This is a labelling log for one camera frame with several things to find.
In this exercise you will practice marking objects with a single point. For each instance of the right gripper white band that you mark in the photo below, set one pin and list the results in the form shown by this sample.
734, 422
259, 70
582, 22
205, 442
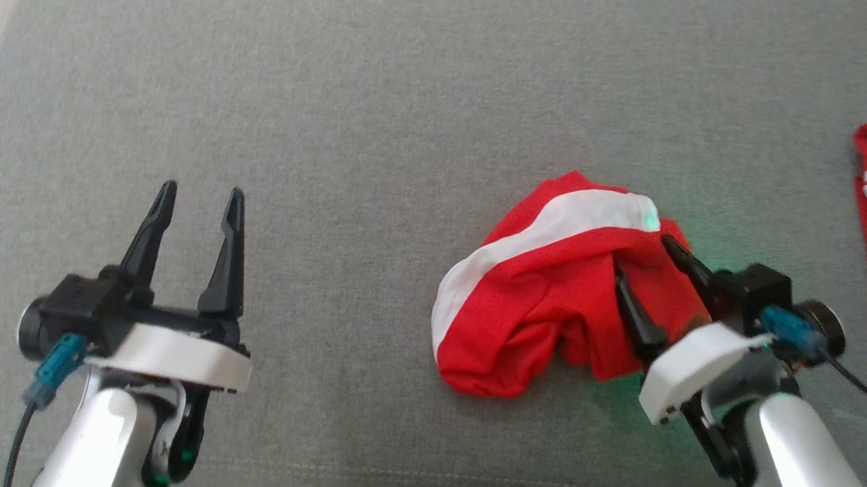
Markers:
686, 364

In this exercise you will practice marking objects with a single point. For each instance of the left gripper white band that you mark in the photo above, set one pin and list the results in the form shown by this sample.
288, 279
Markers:
171, 352

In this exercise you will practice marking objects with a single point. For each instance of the red shorts white stripe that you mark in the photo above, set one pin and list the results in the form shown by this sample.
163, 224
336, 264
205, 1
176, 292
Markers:
536, 295

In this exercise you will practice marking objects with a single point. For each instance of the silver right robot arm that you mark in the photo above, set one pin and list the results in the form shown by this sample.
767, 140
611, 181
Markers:
803, 469

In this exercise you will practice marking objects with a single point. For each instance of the grey fabric sofa seat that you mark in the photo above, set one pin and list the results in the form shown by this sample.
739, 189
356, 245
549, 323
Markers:
411, 122

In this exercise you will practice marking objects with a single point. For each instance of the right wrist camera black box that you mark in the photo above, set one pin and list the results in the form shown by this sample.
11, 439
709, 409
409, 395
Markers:
754, 289

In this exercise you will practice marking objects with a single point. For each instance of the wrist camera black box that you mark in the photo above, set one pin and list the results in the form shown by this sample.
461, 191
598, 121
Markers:
754, 289
68, 311

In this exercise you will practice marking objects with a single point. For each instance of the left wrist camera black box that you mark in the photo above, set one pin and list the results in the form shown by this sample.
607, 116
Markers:
68, 311

